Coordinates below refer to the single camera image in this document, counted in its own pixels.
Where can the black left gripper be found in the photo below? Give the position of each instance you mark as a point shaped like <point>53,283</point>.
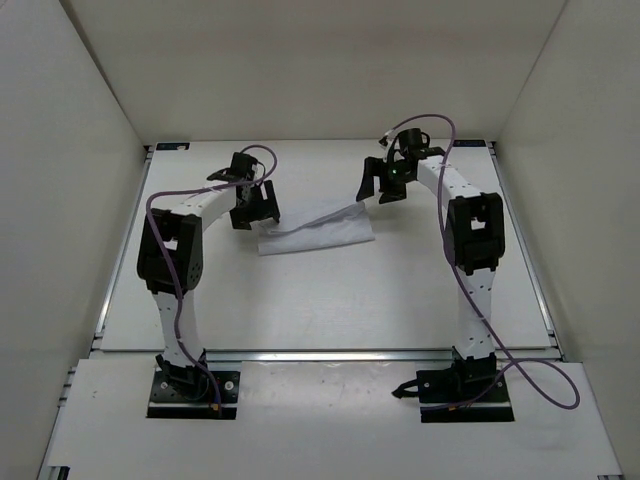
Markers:
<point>266,209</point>

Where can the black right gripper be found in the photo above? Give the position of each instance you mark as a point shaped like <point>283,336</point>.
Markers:
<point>373,167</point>

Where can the white skirt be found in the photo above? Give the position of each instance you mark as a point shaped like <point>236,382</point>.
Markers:
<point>328,224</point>

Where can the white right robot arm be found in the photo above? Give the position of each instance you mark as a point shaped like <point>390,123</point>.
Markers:
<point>473,233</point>

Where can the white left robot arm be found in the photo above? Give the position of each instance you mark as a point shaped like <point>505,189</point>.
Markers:
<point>171,257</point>

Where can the blue label right corner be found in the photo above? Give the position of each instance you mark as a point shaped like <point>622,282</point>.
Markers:
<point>469,143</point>

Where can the blue label corner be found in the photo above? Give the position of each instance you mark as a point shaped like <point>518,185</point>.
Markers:
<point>172,146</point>
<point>469,143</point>

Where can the blue label left corner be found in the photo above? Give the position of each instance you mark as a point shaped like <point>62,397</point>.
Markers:
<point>172,146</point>

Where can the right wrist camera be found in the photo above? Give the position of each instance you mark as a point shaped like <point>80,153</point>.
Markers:
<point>408,139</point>

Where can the front aluminium rail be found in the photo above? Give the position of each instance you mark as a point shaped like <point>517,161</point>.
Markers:
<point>330,356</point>

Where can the aluminium table edge rail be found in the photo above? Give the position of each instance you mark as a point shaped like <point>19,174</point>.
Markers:
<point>534,279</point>

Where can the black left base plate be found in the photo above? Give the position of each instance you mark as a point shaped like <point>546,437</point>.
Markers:
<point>193,397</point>

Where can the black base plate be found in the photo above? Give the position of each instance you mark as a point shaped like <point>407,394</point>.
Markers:
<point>193,397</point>
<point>444,398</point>

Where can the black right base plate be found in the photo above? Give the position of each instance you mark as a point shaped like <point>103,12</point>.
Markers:
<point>444,398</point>

